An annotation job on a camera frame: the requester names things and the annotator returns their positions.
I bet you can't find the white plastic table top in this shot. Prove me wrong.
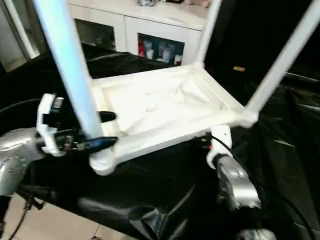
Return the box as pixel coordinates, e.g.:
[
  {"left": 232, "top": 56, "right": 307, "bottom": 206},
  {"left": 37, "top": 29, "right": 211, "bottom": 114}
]
[{"left": 88, "top": 63, "right": 259, "bottom": 178}]

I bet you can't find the white plastic table leg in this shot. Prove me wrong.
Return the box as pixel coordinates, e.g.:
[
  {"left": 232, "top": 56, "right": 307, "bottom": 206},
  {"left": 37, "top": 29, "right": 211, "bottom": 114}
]
[
  {"left": 243, "top": 0, "right": 320, "bottom": 128},
  {"left": 193, "top": 0, "right": 224, "bottom": 70},
  {"left": 33, "top": 0, "right": 114, "bottom": 161}
]

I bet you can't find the black plastic mat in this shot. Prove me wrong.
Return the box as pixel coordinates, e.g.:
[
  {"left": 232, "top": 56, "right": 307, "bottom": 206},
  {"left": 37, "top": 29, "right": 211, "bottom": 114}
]
[{"left": 0, "top": 42, "right": 320, "bottom": 240}]

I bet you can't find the black metal stand leg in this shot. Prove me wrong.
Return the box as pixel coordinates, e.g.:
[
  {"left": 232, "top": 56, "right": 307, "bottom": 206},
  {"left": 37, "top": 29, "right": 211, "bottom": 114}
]
[{"left": 16, "top": 189, "right": 45, "bottom": 210}]

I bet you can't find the red packet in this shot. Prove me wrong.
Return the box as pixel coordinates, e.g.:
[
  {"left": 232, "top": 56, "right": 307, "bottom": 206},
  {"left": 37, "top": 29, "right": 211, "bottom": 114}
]
[{"left": 138, "top": 38, "right": 146, "bottom": 58}]

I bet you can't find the white glass-door cabinet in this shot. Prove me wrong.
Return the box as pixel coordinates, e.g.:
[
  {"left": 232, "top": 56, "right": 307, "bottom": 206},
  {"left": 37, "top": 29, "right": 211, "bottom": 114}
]
[{"left": 68, "top": 0, "right": 214, "bottom": 68}]

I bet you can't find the black speaker box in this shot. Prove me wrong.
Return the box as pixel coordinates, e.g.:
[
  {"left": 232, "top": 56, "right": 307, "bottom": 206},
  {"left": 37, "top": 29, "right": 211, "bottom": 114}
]
[{"left": 204, "top": 0, "right": 311, "bottom": 84}]

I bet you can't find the black television edge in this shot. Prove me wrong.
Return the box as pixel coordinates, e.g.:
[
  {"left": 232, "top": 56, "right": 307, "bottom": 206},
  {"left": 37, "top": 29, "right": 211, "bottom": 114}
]
[{"left": 283, "top": 71, "right": 320, "bottom": 84}]

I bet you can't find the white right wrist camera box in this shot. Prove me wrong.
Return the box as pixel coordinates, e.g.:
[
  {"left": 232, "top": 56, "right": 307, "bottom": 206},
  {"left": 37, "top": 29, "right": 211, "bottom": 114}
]
[{"left": 205, "top": 124, "right": 233, "bottom": 169}]

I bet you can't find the white door frame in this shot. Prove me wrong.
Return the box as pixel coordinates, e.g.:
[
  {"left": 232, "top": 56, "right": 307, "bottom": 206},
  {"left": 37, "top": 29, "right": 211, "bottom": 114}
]
[{"left": 4, "top": 0, "right": 43, "bottom": 60}]

